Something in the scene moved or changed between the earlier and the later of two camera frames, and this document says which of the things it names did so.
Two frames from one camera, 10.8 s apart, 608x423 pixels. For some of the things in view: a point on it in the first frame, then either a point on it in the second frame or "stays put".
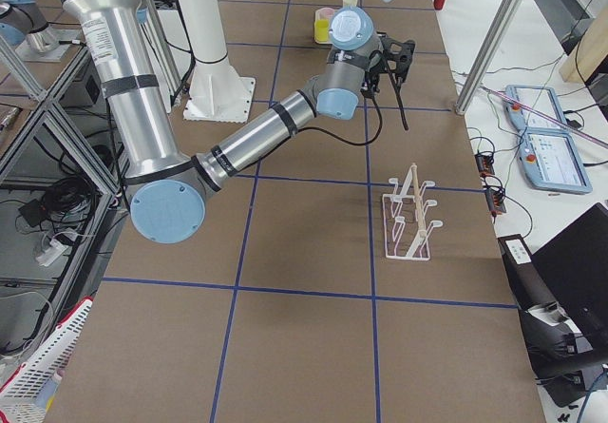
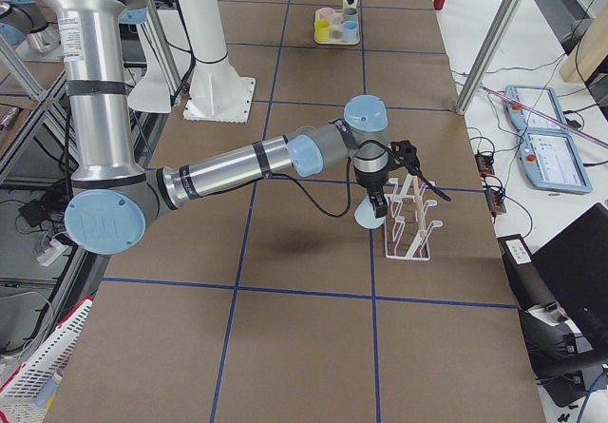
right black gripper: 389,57 → 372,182
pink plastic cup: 324,13 stays put
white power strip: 53,250 stays put
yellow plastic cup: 321,29 stays put
